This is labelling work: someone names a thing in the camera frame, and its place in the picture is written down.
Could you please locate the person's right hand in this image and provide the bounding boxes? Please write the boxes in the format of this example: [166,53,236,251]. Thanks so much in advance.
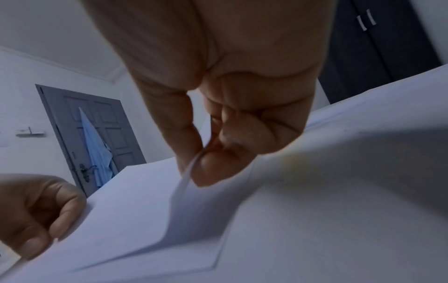
[80,0,337,187]

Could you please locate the person's left hand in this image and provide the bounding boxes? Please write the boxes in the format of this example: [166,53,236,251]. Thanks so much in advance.
[0,173,88,261]

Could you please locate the single white paper sheet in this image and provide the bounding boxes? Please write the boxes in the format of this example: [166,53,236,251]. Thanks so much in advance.
[70,124,448,283]
[0,124,330,283]

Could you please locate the grey door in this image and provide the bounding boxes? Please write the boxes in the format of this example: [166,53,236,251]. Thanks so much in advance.
[35,84,148,198]

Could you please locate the blue hanging cloth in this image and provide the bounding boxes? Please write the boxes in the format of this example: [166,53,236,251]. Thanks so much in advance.
[78,107,119,189]

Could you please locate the black wardrobe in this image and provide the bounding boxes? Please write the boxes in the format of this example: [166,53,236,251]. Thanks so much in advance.
[316,0,443,105]

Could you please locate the white wall switch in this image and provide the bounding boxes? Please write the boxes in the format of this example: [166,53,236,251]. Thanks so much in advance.
[15,127,49,138]

